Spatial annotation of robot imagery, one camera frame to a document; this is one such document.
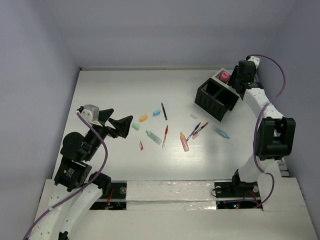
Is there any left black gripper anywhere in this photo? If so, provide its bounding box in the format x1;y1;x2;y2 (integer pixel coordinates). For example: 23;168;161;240
84;108;134;160

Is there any green highlighter marker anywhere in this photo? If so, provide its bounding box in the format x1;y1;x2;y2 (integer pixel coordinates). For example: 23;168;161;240
146;130;162;145

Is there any blue highlighter marker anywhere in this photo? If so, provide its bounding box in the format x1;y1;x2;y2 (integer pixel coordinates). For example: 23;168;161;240
211;126;230;139

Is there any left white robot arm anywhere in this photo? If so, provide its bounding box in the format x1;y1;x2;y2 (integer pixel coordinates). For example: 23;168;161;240
24;104;133;240

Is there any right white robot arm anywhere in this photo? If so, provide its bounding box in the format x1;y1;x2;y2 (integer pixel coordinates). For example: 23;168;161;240
228;55;296;196

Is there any pink cylinder sharpener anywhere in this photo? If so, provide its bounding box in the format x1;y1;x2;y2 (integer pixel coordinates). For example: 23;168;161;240
219;71;231;83

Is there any green eraser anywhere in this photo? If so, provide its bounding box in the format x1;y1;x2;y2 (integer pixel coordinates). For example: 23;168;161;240
132;123;140;131

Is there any white grey tray box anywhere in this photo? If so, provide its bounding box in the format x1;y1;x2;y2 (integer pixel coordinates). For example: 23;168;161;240
211;68;232;89

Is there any orange eraser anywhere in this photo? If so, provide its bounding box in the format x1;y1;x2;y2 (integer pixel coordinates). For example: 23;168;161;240
139;114;148;122

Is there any black two-compartment pen holder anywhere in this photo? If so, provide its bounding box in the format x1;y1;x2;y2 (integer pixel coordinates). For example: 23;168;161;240
194;78;239;122

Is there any small red clip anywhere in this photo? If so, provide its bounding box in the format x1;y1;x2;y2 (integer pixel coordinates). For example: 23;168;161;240
139;141;144;151

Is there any blue eraser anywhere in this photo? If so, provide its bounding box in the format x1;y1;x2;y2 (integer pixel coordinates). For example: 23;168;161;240
152;110;161;117

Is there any purple pen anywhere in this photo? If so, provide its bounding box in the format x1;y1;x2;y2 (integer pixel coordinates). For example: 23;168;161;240
161;102;168;121

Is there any orange highlighter marker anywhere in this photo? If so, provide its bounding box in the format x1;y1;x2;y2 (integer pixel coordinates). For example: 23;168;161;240
180;132;189;152

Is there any foil tape strip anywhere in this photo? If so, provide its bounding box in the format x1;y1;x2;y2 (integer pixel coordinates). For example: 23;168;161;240
125;180;217;211

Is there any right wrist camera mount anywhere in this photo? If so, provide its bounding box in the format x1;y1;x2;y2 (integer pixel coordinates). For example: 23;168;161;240
246;55;260;68

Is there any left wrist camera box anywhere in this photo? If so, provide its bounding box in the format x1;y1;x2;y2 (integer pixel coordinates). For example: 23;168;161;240
76;104;100;124

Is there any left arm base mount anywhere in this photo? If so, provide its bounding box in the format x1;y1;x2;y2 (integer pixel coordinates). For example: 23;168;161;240
90;182;127;211

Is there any aluminium rail right edge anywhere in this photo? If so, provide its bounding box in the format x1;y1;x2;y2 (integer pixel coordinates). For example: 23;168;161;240
249;66;290;178

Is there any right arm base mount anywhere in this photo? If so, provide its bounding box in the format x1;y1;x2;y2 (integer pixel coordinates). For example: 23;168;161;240
210;181;262;210

